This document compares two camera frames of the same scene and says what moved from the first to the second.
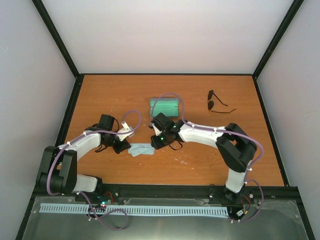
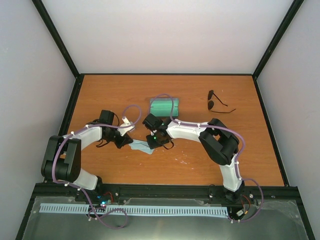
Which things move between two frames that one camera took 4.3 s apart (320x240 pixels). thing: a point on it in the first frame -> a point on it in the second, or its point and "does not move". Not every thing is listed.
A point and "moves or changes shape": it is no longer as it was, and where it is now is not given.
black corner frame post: (41, 8) does not move
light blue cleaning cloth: (141, 148) moves or changes shape
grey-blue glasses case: (169, 106) does not move
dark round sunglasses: (211, 103) does not move
